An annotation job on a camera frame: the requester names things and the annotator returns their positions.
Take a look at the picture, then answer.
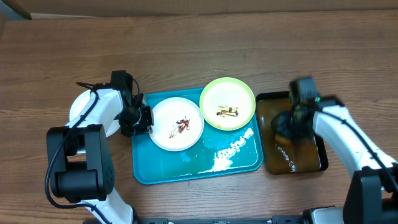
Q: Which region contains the green and yellow sponge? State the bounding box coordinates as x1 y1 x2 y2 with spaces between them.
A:
274 133 292 146

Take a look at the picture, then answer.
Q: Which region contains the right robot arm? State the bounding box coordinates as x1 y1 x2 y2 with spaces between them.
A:
271 77 397 224

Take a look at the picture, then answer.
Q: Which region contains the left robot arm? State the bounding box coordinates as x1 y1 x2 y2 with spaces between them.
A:
44 70 154 223

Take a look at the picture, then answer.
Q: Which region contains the black tray with brown water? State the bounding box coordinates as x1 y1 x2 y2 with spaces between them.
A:
256 91 329 175

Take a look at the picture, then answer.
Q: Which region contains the teal plastic serving tray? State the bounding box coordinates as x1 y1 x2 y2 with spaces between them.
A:
131 87 264 185

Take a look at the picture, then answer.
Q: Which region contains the green rimmed white plate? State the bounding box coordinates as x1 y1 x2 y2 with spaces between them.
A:
199 77 256 131

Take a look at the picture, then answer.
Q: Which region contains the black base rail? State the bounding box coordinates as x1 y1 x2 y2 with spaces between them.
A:
133 215 310 224

